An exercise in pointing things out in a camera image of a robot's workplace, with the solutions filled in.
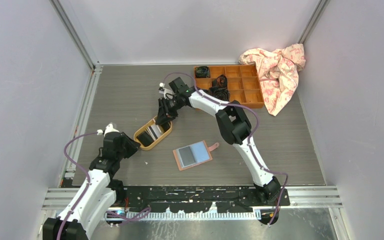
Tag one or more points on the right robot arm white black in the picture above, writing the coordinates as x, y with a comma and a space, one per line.
234, 127

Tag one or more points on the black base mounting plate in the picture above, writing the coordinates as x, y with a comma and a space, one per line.
193, 199

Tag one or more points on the pink floral crumpled cloth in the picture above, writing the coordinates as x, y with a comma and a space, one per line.
277, 72

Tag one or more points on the rolled dark tie top-left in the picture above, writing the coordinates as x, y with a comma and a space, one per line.
202, 72

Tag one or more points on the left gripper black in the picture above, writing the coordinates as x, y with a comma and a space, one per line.
133, 145

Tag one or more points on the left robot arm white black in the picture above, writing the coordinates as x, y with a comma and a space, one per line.
98, 192

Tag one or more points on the rolled dark tie bottom-middle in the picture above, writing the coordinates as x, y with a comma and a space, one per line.
220, 93

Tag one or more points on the rolled dark tie middle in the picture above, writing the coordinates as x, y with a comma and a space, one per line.
221, 82

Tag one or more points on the silver striped credit card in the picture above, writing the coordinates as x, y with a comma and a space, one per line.
155, 131

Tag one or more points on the wooden compartment organizer box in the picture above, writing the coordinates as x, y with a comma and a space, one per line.
243, 83

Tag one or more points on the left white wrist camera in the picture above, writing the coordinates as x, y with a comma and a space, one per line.
110, 128

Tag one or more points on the yellow oval card tray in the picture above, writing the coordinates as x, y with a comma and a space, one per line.
166, 128

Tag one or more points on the brown leather card holder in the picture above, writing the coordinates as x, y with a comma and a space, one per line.
201, 151

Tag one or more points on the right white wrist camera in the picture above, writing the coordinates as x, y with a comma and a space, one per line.
166, 93

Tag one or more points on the black gold credit card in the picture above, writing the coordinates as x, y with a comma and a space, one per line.
186, 156

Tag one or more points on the aluminium frame rail front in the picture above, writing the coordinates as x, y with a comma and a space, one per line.
294, 197

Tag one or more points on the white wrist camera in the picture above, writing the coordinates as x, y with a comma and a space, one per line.
166, 93
110, 128

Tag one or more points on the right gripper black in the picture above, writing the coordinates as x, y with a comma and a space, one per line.
165, 114

